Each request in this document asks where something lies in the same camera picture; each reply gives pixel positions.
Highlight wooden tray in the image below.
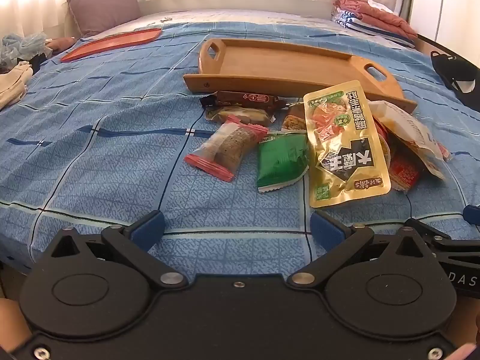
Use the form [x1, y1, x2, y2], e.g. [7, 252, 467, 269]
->
[183, 38, 418, 114]

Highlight shiny red snack packet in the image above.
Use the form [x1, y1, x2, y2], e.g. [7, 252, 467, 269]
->
[388, 144, 424, 194]

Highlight white snack packet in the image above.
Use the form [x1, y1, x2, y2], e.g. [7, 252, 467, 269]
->
[369, 100, 447, 166]

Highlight blue checked bedspread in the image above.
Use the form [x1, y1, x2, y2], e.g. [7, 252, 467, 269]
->
[0, 20, 480, 274]

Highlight folded towels stack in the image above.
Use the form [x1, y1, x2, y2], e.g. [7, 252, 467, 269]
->
[334, 0, 419, 40]

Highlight white quilted bed sheet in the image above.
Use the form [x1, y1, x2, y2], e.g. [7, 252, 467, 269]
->
[79, 9, 338, 40]

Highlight black cloth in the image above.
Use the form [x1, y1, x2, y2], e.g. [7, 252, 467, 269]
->
[29, 53, 52, 74]

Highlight yellow pastry packet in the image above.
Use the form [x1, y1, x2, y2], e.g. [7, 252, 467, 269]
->
[204, 106, 276, 127]

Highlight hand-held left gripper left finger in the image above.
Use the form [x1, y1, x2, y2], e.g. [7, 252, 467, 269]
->
[44, 211, 189, 290]

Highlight purple pillow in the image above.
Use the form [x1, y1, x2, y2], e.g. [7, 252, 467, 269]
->
[62, 0, 142, 39]

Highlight clear red-edged snack packet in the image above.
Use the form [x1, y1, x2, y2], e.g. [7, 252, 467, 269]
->
[184, 115, 269, 183]

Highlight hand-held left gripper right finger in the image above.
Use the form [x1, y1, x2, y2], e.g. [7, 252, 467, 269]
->
[287, 211, 437, 290]

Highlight wooden bed frame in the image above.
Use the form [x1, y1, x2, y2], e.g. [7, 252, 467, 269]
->
[414, 34, 480, 69]

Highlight black bag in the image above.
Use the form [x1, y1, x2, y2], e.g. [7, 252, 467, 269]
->
[430, 50, 480, 113]

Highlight golden snack pouch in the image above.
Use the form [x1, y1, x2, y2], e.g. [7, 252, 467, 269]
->
[303, 80, 392, 209]

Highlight green snack packet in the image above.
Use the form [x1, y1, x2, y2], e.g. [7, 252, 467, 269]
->
[256, 134, 310, 194]

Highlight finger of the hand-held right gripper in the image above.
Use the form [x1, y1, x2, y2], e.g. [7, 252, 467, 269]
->
[407, 217, 452, 250]
[463, 205, 480, 227]

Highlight light blue plastic bag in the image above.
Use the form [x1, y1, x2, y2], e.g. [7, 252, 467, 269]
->
[0, 32, 47, 61]

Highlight pink cloth bundle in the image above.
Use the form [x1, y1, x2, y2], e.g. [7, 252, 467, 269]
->
[47, 37, 77, 51]

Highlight brown cracker packet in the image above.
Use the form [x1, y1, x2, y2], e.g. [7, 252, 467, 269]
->
[281, 103, 307, 132]

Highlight beige cloth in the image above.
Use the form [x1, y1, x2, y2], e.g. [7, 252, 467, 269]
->
[0, 61, 34, 110]

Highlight maroon snack bar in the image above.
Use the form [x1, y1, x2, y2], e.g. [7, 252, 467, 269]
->
[199, 91, 286, 111]

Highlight folded striped towels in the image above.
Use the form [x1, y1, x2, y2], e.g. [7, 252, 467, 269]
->
[332, 7, 417, 49]

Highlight red plastic tray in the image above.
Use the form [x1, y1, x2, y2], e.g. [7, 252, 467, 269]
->
[60, 27, 163, 63]

